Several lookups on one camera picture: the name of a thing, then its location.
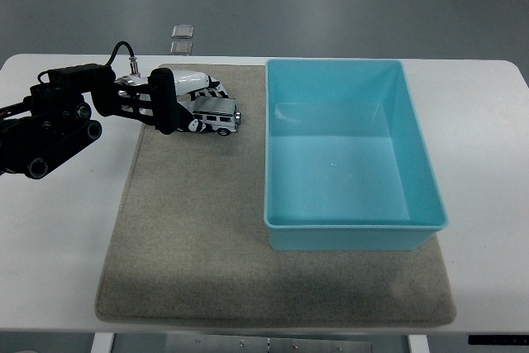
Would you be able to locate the beige felt mat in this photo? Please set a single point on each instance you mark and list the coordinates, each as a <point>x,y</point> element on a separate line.
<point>186,225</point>

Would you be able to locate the square metal floor plate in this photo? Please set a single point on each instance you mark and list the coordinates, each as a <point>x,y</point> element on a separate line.
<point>182,47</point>
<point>182,31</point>

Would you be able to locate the grey metal plate with screws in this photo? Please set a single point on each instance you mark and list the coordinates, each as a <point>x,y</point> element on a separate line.
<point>268,344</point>

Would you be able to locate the white table leg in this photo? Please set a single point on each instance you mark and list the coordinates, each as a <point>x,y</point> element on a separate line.
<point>101,344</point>
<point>418,344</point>

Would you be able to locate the blue plastic box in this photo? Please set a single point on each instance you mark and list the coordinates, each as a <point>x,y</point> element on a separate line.
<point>343,171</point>

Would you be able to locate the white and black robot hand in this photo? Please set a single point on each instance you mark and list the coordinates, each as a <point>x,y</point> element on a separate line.
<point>186,79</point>

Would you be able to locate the white toy car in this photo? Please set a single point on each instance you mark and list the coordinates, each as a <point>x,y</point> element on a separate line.
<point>219,115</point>

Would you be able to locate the black table control panel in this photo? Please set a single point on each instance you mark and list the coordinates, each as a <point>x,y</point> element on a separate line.
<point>498,339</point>

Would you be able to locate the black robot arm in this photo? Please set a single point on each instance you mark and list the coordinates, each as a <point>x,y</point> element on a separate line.
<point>62,109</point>

